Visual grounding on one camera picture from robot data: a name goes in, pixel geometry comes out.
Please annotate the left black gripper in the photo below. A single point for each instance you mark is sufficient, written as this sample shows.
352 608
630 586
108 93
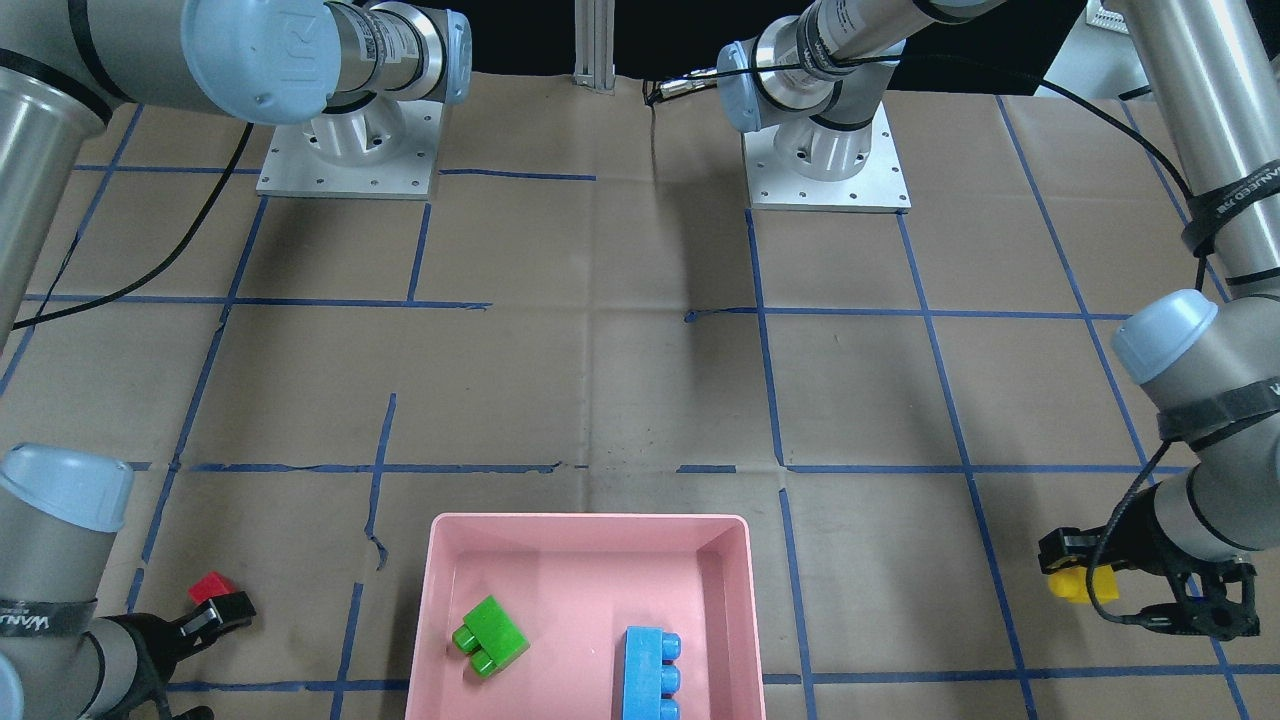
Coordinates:
1066 549

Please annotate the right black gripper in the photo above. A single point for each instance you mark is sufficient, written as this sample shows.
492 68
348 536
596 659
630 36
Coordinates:
152 643

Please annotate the red small toy block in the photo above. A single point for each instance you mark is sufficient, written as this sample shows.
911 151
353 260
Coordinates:
212 585

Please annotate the yellow toy block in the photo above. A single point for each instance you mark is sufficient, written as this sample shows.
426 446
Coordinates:
1072 585

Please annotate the green toy block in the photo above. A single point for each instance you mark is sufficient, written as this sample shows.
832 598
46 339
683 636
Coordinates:
489 638

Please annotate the blue long toy block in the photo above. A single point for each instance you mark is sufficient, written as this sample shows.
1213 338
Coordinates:
650 676

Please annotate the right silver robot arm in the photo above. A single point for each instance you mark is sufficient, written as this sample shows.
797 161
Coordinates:
349 68

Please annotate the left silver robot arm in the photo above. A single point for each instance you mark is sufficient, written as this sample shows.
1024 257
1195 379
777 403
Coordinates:
971 334

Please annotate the pink plastic box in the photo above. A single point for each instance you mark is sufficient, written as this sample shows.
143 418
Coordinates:
573 582

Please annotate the brown paper table cover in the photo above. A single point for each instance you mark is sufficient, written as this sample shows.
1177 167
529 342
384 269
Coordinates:
568 325

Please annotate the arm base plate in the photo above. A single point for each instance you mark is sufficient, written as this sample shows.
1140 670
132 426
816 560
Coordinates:
386 150
801 166

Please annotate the back aluminium frame post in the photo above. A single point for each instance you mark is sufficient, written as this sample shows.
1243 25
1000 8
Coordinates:
593 45

